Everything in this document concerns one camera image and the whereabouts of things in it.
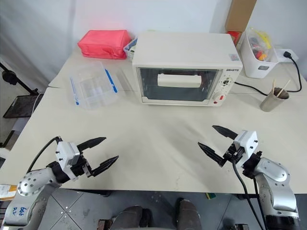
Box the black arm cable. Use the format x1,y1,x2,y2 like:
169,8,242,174
25,136,63,173
231,160,267,230

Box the black stand with base plate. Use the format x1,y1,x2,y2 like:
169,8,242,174
0,56,44,118

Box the white toaster oven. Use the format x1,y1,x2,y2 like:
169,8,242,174
131,32,243,107

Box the clear organizer box blue latches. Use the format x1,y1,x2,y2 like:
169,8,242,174
69,60,119,111

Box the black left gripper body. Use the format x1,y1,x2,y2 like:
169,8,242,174
70,151,94,179

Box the small red box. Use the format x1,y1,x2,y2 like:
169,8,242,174
226,30,243,46

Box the brown cardboard box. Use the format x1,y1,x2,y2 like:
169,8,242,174
225,0,258,33

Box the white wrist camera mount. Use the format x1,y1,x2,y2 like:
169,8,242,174
233,130,260,166
55,141,81,180

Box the dark rounded shape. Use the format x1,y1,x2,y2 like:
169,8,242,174
176,197,201,230
112,205,152,230

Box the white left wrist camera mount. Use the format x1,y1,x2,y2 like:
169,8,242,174
55,141,81,180

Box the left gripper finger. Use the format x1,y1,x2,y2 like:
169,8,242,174
92,155,120,178
77,137,107,152

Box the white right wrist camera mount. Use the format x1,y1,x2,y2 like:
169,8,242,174
233,130,260,166

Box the cardboard box with label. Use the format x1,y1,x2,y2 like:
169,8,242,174
0,184,18,200

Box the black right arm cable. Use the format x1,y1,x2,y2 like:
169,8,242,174
231,160,267,230

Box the pink fabric bag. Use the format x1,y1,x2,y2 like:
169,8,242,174
77,29,132,60

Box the metal cup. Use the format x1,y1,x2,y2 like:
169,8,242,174
260,87,290,113

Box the black power cable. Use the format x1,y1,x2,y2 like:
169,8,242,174
234,51,303,97

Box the white plastic storage bin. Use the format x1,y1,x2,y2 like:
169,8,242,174
239,26,281,79

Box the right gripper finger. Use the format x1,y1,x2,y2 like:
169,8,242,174
197,141,226,168
212,125,238,140

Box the glass oven door white handle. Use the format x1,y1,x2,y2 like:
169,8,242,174
136,67,223,102

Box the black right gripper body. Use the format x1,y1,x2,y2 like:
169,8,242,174
222,143,246,166

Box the white power strip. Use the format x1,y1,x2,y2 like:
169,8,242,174
274,47,300,64

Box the small clear bin blue rim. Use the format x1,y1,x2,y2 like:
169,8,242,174
123,36,139,61

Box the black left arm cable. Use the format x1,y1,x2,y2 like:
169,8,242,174
25,136,63,173

